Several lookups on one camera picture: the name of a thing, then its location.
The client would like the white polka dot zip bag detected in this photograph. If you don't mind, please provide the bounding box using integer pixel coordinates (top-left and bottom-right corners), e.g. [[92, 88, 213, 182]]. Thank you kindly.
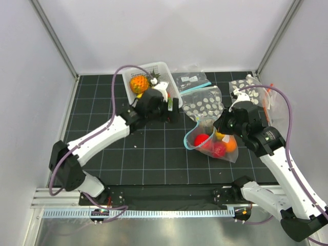
[[181, 86, 224, 122]]

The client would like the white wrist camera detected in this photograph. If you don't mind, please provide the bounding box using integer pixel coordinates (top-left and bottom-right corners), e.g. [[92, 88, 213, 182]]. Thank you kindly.
[[153, 81, 169, 102], [230, 89, 251, 108]]

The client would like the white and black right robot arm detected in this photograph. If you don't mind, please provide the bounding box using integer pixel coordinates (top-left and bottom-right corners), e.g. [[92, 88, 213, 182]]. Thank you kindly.
[[213, 101, 327, 242]]

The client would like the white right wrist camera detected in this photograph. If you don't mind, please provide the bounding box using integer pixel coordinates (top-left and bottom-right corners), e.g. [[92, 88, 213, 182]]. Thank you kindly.
[[230, 89, 251, 108]]

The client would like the red yellow toy apple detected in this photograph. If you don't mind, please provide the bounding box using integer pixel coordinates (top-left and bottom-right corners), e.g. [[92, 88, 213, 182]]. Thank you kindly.
[[212, 141, 226, 158]]

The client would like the clear bag blue zipper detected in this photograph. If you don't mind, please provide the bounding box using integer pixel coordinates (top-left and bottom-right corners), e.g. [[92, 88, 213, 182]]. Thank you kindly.
[[172, 72, 212, 94]]

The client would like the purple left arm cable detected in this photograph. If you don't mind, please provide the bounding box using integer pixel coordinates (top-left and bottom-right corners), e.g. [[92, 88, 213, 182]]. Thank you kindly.
[[48, 65, 157, 222]]

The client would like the yellow toy bell pepper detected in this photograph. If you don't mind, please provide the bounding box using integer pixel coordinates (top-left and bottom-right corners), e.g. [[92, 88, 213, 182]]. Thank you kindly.
[[215, 131, 225, 141]]

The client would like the black grid cutting mat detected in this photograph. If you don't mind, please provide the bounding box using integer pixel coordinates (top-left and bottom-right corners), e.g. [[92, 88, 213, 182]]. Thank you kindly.
[[64, 75, 276, 185]]

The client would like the clear zip bag teal zipper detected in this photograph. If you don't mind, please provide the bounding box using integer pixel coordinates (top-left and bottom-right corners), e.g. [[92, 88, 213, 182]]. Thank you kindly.
[[183, 117, 239, 163]]

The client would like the white plastic basket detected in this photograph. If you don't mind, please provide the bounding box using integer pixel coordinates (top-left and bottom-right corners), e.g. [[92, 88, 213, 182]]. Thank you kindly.
[[122, 61, 182, 108]]

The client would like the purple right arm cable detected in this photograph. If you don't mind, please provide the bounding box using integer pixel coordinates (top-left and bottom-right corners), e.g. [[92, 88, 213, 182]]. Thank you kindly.
[[234, 85, 328, 245]]

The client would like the clear bag orange zipper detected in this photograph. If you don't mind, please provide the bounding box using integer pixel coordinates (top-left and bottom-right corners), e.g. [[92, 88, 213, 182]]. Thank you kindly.
[[262, 88, 289, 139]]

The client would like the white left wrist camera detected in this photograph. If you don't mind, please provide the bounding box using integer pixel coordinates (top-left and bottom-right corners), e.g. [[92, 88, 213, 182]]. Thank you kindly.
[[153, 81, 169, 102]]

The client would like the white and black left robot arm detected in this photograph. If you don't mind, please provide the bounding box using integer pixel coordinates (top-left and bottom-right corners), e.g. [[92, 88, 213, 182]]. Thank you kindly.
[[49, 89, 180, 206]]

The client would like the slotted grey cable duct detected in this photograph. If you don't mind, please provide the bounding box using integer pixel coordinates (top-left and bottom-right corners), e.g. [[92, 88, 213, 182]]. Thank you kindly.
[[42, 208, 235, 219]]

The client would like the orange toy pineapple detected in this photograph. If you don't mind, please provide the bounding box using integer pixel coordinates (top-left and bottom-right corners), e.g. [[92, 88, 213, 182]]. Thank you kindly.
[[130, 75, 149, 94]]

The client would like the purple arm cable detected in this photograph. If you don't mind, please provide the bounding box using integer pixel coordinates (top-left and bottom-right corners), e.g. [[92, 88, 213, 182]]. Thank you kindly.
[[234, 85, 328, 245], [48, 65, 157, 222]]

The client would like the toy orange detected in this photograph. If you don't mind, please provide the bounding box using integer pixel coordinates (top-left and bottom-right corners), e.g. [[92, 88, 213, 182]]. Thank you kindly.
[[225, 136, 238, 153]]

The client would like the polka dot bag at right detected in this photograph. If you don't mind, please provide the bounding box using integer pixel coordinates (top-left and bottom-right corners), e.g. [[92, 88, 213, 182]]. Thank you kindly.
[[229, 75, 270, 108]]

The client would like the left aluminium frame post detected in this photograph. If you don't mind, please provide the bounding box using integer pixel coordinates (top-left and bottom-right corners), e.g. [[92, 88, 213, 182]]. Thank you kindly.
[[29, 0, 78, 79]]

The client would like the aluminium frame post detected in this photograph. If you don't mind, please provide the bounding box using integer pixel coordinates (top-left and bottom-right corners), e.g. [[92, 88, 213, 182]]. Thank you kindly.
[[255, 0, 304, 78], [29, 0, 78, 79]]

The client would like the right aluminium frame post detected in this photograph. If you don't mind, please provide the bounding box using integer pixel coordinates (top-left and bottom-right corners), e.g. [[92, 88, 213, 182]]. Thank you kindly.
[[255, 0, 304, 78]]

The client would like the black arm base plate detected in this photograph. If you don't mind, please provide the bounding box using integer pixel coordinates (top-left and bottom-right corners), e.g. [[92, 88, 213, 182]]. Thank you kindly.
[[78, 182, 262, 207]]

